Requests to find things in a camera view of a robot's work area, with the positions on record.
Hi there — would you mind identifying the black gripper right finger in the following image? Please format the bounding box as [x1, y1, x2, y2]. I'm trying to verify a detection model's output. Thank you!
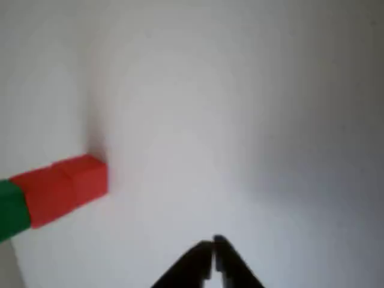
[212, 235, 267, 288]

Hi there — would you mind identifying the red cube block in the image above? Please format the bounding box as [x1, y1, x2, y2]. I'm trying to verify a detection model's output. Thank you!
[8, 164, 76, 230]
[51, 153, 109, 208]

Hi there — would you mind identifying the green cube block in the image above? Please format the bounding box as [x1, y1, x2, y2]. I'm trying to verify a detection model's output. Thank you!
[0, 179, 32, 244]

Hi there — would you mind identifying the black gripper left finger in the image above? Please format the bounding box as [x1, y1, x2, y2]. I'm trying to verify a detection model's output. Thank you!
[149, 241, 214, 288]

